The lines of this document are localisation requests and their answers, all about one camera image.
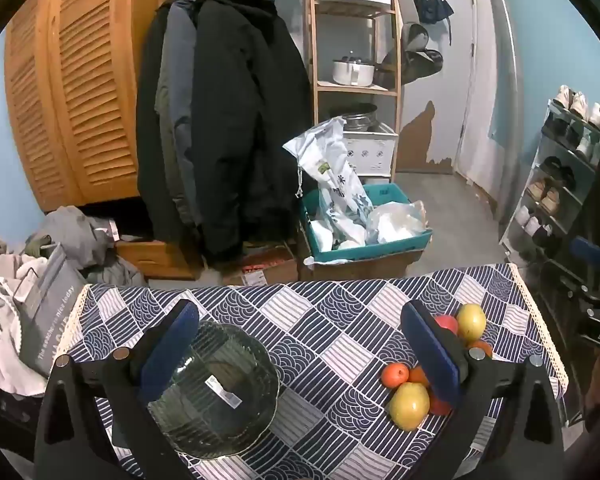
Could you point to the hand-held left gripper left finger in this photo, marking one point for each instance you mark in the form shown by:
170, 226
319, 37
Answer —
172, 355

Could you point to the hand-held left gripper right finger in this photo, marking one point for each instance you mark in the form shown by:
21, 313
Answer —
430, 355

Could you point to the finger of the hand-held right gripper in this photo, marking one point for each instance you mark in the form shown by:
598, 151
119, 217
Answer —
590, 255

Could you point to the red apple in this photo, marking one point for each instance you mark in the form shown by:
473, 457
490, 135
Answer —
437, 406
447, 324

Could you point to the small orange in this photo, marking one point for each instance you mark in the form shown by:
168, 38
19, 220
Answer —
395, 375

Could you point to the clear ribbed glass bowl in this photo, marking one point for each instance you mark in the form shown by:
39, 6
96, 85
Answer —
225, 360

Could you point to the yellow apple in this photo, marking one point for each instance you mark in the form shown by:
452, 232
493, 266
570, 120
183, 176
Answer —
472, 321
409, 406

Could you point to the white shoe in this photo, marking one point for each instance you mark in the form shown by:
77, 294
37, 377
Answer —
532, 224

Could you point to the tan shoe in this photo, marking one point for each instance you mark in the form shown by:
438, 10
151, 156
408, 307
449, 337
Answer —
535, 191
550, 201

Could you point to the metal shoe rack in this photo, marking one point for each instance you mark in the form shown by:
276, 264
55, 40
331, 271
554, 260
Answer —
540, 195

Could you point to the black shoe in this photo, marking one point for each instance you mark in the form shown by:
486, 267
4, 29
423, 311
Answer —
555, 170

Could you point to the wooden drawer box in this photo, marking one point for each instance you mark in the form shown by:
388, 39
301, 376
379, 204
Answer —
150, 257

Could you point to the blue white patterned tablecloth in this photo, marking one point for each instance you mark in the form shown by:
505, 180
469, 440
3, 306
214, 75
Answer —
330, 320

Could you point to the brown cardboard box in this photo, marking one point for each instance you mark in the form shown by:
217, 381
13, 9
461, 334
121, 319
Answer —
370, 267

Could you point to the teal plastic crate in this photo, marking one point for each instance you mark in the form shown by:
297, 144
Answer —
410, 247

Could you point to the red printed cardboard box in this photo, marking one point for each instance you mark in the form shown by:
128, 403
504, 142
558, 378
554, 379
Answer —
265, 267

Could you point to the clear plastic bag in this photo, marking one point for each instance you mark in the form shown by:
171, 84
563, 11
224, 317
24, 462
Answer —
395, 222

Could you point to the white sneaker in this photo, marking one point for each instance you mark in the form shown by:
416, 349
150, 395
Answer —
579, 104
597, 115
562, 96

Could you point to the grey clothes pile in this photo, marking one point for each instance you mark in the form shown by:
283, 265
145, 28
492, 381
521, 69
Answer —
75, 232

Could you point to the dark green coat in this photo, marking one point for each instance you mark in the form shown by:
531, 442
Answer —
150, 160

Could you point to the white door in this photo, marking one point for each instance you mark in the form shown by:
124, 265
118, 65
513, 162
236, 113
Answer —
485, 85

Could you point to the white printed rice bag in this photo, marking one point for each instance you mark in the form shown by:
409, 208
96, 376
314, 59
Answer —
330, 170

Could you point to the white patterned box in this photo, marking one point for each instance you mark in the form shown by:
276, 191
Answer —
370, 152

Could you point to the steel pot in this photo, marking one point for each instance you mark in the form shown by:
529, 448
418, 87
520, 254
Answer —
359, 117

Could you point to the black hooded coat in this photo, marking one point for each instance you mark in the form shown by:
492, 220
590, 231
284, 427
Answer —
250, 110

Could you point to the black hanging bag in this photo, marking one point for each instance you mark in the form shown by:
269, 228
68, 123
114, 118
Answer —
420, 57

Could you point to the grey jacket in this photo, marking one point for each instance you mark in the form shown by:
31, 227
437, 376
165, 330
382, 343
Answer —
177, 85

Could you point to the wooden louvred wardrobe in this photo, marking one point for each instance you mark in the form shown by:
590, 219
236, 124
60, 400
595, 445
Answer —
80, 85

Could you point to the dark hanging umbrella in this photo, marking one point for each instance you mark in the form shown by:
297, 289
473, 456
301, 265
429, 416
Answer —
432, 7

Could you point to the white cooking pot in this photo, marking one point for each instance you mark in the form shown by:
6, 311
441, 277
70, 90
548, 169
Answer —
352, 71

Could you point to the wooden shelf rack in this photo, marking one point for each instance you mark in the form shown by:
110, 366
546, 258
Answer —
314, 60

